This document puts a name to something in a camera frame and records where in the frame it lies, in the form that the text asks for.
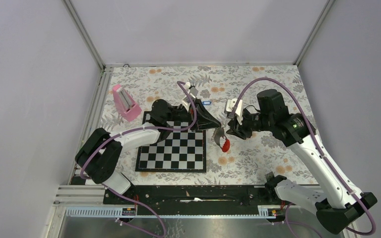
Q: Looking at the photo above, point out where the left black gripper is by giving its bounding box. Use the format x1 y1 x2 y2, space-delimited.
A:
166 98 222 132

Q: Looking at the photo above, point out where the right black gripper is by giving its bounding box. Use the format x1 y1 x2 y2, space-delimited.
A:
226 109 273 140

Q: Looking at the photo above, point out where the keyring with red fob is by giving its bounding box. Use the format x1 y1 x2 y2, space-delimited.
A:
212 127 231 152

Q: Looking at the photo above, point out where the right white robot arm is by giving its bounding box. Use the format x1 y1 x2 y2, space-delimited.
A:
225 89 377 235

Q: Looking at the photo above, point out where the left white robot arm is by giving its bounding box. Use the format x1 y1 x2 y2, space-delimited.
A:
75 99 222 204

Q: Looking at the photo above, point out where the black white chessboard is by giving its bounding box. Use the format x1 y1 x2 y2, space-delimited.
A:
135 129 206 173

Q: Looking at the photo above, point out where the pink metronome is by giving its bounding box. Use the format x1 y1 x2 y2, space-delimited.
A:
112 84 142 122

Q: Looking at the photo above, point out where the floral table mat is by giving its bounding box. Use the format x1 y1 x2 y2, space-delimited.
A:
109 65 316 185

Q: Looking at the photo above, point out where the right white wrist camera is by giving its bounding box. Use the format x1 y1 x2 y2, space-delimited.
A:
224 98 243 125

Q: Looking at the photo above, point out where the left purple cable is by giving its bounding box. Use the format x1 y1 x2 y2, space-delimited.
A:
79 80 198 238

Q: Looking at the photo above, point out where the purple cable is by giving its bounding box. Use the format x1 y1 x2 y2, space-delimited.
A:
79 80 198 238
230 77 377 238

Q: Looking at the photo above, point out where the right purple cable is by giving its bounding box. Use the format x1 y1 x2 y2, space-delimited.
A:
230 77 377 238

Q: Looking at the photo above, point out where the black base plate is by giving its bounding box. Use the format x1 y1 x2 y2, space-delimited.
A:
103 185 288 216

